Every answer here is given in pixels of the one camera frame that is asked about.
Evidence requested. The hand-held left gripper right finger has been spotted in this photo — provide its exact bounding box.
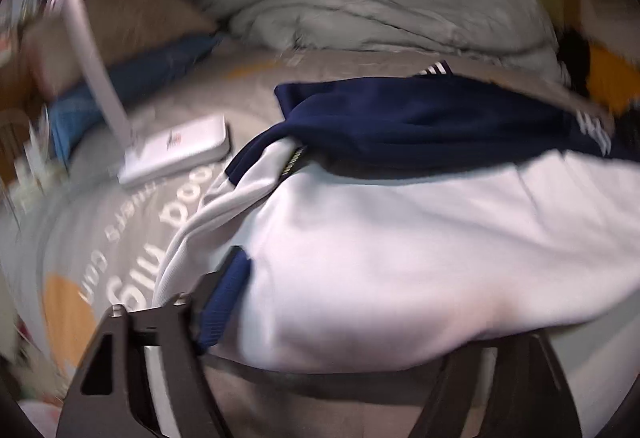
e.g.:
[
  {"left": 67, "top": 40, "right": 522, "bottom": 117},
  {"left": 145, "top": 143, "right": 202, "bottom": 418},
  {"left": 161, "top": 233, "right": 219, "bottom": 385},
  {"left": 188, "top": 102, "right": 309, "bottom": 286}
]
[{"left": 410, "top": 330, "right": 583, "bottom": 438}]

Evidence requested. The yellow cloth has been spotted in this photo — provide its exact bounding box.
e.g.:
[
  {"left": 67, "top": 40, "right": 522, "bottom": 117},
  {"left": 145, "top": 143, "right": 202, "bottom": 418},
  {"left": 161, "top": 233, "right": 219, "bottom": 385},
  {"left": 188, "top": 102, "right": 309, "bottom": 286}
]
[{"left": 587, "top": 43, "right": 640, "bottom": 115}]

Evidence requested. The white desk lamp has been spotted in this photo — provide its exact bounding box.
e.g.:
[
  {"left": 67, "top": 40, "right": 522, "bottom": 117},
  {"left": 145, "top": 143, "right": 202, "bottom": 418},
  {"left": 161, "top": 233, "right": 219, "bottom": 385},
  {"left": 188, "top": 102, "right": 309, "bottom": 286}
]
[{"left": 47, "top": 0, "right": 232, "bottom": 190}]

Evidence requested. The white and navy jacket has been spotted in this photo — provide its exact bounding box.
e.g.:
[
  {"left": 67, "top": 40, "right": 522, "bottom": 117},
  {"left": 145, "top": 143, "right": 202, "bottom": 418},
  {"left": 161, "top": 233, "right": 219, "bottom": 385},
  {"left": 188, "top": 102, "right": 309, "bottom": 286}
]
[{"left": 152, "top": 60, "right": 640, "bottom": 375}]

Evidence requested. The grey printed bed sheet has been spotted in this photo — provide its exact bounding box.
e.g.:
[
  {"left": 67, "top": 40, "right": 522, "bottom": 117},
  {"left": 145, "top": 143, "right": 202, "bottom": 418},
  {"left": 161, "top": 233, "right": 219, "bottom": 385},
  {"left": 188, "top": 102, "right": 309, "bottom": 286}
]
[{"left": 0, "top": 43, "right": 640, "bottom": 438}]

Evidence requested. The light grey duvet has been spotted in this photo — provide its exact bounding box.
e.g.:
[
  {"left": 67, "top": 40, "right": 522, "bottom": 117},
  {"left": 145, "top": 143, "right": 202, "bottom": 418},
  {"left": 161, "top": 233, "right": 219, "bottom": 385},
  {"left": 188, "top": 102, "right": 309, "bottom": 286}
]
[{"left": 192, "top": 0, "right": 567, "bottom": 75}]

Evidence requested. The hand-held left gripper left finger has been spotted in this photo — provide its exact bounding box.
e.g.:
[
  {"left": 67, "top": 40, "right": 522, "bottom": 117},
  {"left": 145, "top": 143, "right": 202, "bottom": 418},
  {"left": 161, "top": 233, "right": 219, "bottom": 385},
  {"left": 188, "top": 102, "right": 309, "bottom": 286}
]
[{"left": 55, "top": 247, "right": 251, "bottom": 438}]

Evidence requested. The beige pillow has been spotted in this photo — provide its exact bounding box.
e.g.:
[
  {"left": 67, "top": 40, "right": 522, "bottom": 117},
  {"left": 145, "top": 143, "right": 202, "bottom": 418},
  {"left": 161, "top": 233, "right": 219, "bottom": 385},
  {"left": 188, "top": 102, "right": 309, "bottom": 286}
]
[{"left": 25, "top": 0, "right": 219, "bottom": 100}]

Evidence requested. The blue pillow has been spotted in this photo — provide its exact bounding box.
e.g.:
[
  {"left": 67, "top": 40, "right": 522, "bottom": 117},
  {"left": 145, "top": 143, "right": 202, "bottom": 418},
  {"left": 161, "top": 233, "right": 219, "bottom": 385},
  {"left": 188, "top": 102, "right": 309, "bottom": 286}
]
[{"left": 47, "top": 32, "right": 227, "bottom": 165}]

